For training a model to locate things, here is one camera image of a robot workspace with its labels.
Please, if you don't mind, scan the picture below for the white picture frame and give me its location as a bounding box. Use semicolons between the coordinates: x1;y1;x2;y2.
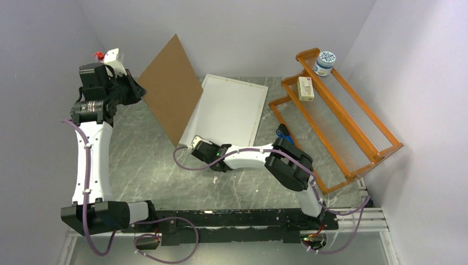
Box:
179;74;268;146

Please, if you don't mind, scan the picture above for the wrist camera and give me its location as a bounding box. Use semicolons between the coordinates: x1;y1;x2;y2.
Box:
192;135;211;149
94;48;127;77

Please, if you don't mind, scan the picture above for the small cream box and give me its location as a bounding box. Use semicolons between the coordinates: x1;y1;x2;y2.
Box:
297;76;315;102

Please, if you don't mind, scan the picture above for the brown backing board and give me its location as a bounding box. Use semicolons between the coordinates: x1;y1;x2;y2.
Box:
137;34;203;147

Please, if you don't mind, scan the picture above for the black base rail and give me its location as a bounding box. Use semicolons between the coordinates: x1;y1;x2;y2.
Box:
113;202;339;246

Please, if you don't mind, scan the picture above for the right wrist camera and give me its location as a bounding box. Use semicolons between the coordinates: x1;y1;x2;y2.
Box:
192;135;211;149

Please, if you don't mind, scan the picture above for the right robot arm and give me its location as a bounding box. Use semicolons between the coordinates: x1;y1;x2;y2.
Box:
191;135;325;229

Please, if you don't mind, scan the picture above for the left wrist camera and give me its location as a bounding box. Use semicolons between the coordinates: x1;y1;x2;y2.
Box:
94;48;127;77

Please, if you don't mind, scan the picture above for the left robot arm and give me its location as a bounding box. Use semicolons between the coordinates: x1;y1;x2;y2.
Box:
61;61;158;236

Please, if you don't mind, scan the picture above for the orange wooden shelf rack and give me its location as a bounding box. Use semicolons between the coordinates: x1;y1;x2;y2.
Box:
269;48;403;194

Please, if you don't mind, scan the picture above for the blue stapler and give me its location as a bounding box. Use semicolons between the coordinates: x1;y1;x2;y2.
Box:
275;123;295;145

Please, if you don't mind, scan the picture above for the blue white round jar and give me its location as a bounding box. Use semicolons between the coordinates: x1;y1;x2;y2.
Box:
312;51;336;77

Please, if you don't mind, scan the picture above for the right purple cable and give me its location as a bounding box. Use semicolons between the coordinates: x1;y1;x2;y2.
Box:
172;146;371;256

